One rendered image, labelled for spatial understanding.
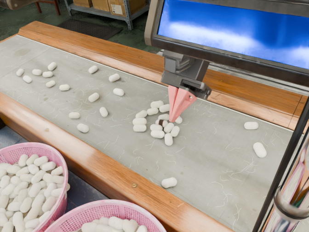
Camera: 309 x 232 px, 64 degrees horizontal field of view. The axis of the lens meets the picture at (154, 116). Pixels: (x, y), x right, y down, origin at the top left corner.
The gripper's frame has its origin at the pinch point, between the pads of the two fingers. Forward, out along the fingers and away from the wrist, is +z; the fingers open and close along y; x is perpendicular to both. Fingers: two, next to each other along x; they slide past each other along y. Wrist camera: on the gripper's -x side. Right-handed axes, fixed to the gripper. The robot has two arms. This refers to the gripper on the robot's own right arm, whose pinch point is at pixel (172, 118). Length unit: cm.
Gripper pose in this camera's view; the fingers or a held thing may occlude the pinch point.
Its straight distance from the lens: 55.5
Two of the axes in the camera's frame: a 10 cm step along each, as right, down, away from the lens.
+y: 8.1, 3.4, -4.8
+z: -3.7, 9.3, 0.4
